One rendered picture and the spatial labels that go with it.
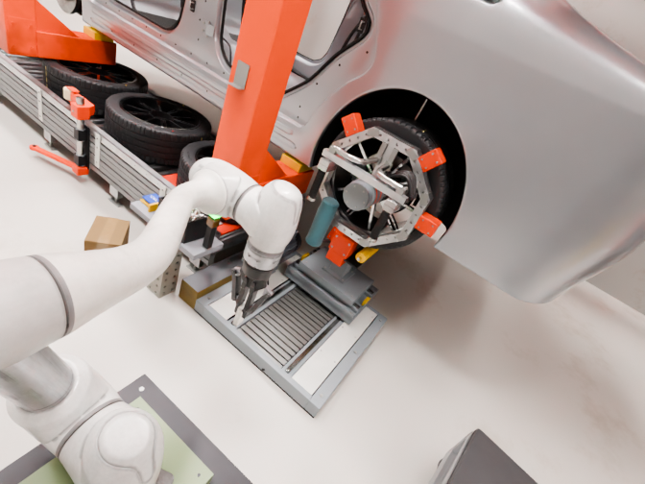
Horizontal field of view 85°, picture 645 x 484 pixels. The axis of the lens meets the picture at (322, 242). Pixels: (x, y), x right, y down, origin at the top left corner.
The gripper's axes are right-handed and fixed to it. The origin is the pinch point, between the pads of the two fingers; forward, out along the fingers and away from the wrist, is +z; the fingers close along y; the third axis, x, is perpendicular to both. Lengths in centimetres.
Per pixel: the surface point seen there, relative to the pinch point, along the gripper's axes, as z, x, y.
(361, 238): 9, 92, 7
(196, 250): 26, 36, -45
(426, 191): -28, 91, 22
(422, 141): -44, 100, 9
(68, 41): 8, 107, -237
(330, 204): -3, 82, -12
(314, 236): 17, 81, -13
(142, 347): 71, 13, -45
